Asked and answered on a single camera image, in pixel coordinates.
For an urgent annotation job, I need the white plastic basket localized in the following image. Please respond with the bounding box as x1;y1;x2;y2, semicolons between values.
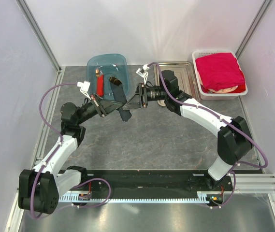
192;49;247;100

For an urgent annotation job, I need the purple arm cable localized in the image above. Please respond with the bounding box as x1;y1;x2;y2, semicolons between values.
144;62;269;210
29;83;84;219

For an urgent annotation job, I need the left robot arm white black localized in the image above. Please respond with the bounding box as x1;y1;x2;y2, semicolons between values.
18;94;123;214

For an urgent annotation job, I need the aluminium frame rail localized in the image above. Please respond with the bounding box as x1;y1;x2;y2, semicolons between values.
234;174;275;194

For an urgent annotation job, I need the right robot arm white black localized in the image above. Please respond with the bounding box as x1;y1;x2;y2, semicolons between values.
124;70;253;190

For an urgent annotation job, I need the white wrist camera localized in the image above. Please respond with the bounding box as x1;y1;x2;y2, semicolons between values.
77;81;91;99
136;64;150;84

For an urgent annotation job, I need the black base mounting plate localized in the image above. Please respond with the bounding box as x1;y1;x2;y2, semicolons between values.
68;170;233;199

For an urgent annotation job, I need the slotted grey cable duct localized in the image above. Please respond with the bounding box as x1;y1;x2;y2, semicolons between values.
57;190;222;203

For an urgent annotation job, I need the red folded cloth stack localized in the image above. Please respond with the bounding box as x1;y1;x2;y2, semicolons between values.
195;52;246;94

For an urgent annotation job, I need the blue transparent plastic container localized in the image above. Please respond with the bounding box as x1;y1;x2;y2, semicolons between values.
86;54;130;100

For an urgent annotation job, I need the stainless steel tray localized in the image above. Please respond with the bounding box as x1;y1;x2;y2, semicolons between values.
159;62;201;102

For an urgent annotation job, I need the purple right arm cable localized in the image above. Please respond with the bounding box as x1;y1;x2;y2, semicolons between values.
144;62;269;210

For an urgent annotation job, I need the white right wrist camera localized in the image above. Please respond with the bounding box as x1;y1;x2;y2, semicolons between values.
136;64;150;84

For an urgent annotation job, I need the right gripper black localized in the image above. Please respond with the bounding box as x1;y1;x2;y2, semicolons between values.
123;83;168;111

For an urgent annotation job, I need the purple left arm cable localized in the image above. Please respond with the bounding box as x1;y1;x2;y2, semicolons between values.
29;83;84;219

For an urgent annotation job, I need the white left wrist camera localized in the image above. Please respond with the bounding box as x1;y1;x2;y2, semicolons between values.
77;81;91;99

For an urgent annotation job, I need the black paper napkin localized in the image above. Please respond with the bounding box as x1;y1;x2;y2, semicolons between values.
110;83;132;122

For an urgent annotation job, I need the gold fork green handle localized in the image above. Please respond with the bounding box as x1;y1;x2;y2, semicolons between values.
109;76;122;86

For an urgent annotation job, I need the red rolled napkin with cutlery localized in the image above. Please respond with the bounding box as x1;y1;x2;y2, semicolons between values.
95;69;104;97

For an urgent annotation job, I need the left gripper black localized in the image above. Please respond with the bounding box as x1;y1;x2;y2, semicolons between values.
76;92;122;125

